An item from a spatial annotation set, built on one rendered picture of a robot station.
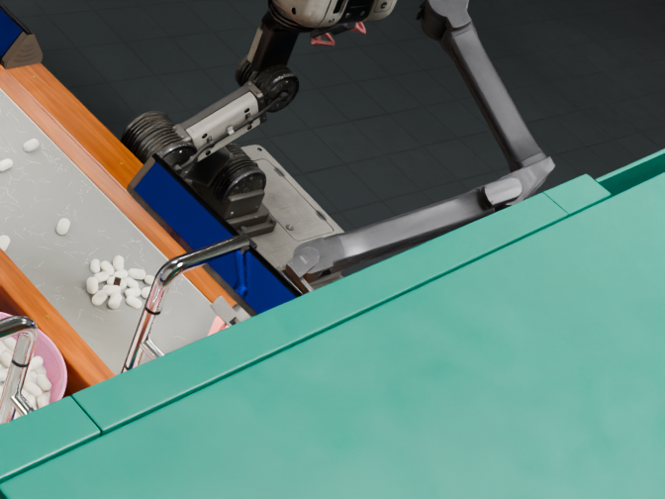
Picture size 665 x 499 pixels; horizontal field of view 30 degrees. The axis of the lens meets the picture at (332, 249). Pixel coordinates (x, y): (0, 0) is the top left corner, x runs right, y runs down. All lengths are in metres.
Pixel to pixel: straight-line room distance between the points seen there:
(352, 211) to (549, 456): 3.31
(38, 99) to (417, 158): 2.06
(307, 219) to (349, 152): 1.23
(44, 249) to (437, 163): 2.37
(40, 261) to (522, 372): 1.61
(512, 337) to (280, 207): 2.30
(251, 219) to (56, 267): 0.76
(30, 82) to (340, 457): 2.11
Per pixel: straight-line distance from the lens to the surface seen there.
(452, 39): 2.35
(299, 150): 4.25
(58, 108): 2.71
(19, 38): 2.27
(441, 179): 4.44
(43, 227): 2.44
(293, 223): 3.11
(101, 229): 2.47
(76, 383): 2.16
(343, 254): 2.16
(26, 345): 1.73
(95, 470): 0.67
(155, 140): 2.68
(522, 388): 0.84
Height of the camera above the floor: 2.30
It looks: 36 degrees down
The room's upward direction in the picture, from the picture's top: 25 degrees clockwise
